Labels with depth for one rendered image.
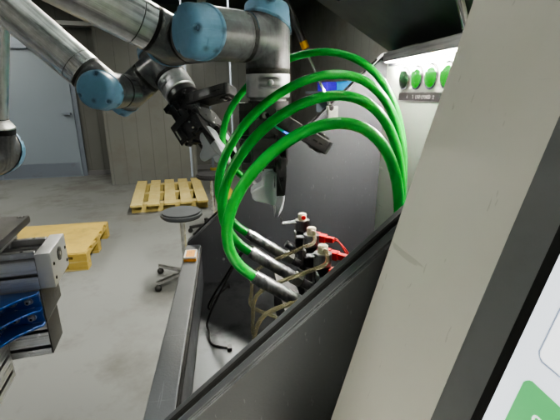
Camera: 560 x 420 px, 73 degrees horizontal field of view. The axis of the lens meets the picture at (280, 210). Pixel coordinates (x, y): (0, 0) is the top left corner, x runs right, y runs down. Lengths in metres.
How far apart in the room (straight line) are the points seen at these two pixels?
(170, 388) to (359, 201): 0.72
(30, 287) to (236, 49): 0.74
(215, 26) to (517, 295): 0.49
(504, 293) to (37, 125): 7.22
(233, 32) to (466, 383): 0.51
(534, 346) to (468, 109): 0.18
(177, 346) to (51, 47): 0.61
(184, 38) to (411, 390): 0.50
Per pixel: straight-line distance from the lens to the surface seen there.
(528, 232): 0.26
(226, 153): 0.60
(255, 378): 0.44
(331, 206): 1.07
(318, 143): 0.68
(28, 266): 1.05
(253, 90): 0.65
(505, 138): 0.29
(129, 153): 6.21
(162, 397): 0.60
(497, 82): 0.32
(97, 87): 0.84
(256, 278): 0.48
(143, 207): 4.73
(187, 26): 0.59
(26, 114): 7.35
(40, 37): 0.91
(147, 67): 0.95
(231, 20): 0.60
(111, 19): 0.67
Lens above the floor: 1.35
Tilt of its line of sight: 17 degrees down
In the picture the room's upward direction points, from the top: straight up
